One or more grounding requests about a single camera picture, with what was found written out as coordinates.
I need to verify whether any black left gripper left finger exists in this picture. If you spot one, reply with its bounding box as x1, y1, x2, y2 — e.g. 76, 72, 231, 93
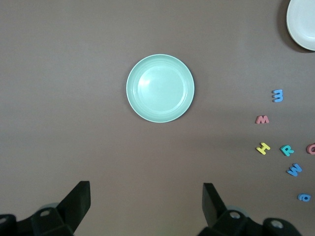
0, 180, 91, 236

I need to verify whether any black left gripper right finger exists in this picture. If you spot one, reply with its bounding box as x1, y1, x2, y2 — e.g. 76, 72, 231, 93
196, 182, 303, 236

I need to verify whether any yellow foam letter H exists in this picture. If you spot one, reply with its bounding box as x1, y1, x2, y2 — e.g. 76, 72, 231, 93
256, 142, 271, 156

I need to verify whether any teal foam letter R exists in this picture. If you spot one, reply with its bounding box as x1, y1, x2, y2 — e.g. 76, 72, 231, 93
280, 145, 295, 157

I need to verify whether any blue foam letter m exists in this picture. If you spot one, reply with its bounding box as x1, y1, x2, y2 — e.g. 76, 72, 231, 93
272, 89, 284, 103

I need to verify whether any green round plate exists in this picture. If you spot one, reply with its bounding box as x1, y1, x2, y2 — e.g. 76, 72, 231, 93
126, 54, 195, 123

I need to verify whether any beige round plate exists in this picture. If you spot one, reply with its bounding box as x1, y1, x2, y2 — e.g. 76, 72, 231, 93
286, 0, 315, 52

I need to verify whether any blue foam letter W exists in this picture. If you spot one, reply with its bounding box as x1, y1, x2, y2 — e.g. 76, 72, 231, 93
286, 163, 303, 177

